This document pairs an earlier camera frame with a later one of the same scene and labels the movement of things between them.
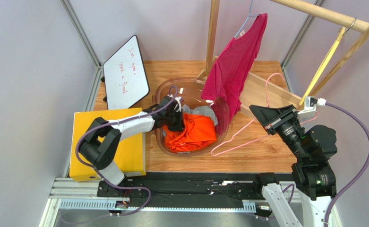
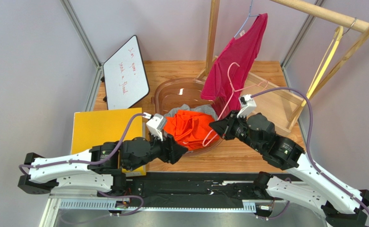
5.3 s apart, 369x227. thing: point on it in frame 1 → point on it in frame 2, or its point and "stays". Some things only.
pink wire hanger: (314, 115) → (228, 101)
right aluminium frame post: (298, 45) stays
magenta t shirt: (233, 65) stays
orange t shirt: (199, 131) stays
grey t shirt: (205, 110) stays
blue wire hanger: (249, 16) stays
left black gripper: (180, 126) → (168, 144)
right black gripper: (280, 120) → (229, 126)
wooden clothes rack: (257, 91) stays
